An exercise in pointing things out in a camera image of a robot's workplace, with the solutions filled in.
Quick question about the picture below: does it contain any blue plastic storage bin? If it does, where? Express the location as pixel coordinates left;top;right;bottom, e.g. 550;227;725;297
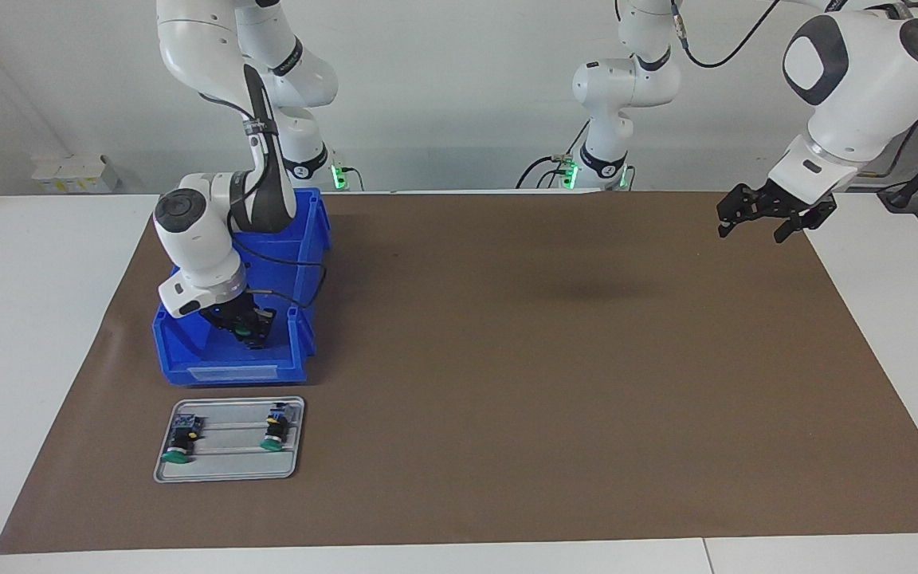
152;187;332;387

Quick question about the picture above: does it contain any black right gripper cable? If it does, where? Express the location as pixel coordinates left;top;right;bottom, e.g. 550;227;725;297
200;88;326;310

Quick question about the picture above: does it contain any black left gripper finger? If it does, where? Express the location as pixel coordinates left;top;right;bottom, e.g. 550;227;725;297
773;209;833;245
716;183;764;239

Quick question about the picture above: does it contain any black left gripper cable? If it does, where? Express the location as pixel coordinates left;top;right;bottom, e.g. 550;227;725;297
670;0;783;69

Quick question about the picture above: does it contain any brown table mat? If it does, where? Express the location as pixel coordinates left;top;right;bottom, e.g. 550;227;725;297
0;190;918;555

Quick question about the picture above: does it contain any silver metal tray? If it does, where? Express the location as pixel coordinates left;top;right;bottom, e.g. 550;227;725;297
153;396;306;484

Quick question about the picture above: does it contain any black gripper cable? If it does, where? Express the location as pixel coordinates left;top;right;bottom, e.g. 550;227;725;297
200;88;326;310
670;0;783;69

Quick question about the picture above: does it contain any black arm base cable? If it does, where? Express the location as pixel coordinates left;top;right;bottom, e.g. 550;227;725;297
515;120;591;190

